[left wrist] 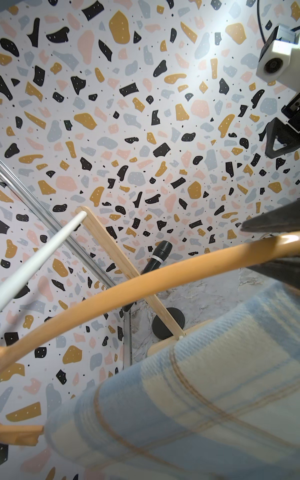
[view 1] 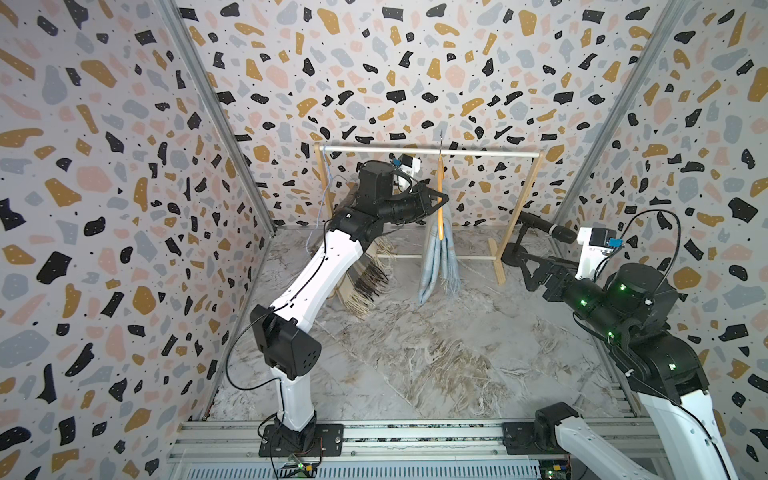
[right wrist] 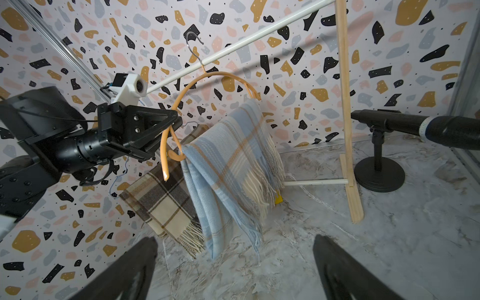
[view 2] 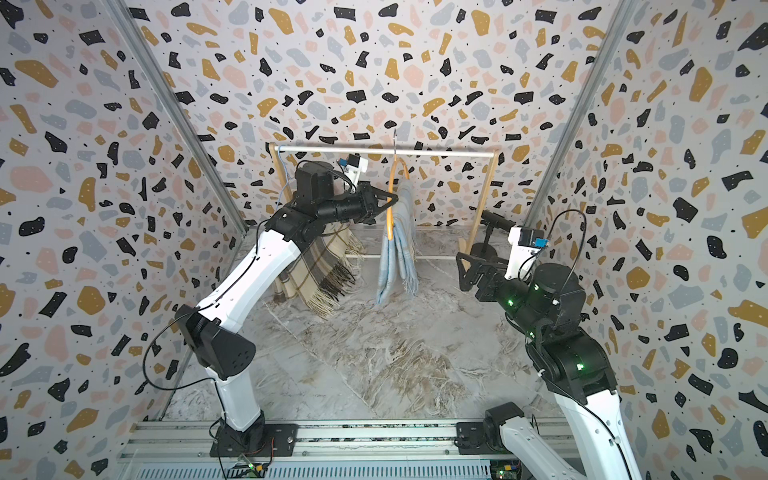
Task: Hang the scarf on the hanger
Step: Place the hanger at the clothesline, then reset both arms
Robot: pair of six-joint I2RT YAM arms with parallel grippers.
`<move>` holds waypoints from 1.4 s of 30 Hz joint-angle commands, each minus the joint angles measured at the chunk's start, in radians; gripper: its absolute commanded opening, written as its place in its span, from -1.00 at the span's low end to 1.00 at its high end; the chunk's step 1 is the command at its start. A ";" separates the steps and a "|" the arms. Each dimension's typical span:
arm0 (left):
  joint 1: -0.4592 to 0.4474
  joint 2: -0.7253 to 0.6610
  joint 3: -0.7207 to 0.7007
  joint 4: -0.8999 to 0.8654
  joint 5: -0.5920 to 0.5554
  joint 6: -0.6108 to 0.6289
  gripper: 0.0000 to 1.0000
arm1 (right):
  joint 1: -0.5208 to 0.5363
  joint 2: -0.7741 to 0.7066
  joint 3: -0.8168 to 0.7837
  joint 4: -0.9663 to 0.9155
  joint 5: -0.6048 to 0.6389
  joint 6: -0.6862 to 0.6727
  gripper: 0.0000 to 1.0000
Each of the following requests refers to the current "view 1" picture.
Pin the orange plastic hanger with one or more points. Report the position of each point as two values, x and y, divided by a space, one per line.
440 181

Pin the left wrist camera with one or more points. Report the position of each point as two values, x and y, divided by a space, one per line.
410 165

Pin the aluminium corner post left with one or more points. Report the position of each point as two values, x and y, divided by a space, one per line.
169 12

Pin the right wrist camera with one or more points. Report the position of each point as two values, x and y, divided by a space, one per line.
597 245

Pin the aluminium corner post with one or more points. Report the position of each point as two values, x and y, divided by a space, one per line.
668 19
169 12

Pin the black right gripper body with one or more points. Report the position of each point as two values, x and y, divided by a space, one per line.
564 292

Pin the brown plaid fringed scarf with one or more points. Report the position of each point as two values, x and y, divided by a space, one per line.
366 279

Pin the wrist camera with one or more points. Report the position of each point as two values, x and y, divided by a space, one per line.
410 165
597 245

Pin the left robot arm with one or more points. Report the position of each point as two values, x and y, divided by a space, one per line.
384 195

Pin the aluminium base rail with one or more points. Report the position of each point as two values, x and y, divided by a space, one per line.
601 448

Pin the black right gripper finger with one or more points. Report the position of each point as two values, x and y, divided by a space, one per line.
532 278
550 262

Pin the light blue wire hanger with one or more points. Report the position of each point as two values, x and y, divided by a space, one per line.
327 180

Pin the blue plaid scarf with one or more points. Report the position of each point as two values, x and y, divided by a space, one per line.
439 260

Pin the green circuit board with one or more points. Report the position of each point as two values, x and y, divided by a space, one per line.
297 468
555 470

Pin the green circuit board left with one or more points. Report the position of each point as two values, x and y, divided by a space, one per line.
297 468

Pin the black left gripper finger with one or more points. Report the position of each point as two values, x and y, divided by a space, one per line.
432 205
423 190

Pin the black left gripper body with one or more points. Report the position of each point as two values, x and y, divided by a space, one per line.
412 208

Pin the white top rack rod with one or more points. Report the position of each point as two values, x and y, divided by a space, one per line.
414 151

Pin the wooden clothes rack frame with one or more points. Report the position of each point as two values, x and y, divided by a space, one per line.
494 248

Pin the green circuit board right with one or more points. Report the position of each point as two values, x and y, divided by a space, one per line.
555 470

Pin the aluminium corner post right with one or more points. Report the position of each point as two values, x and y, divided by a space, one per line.
668 19

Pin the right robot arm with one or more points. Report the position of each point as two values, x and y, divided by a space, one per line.
628 315

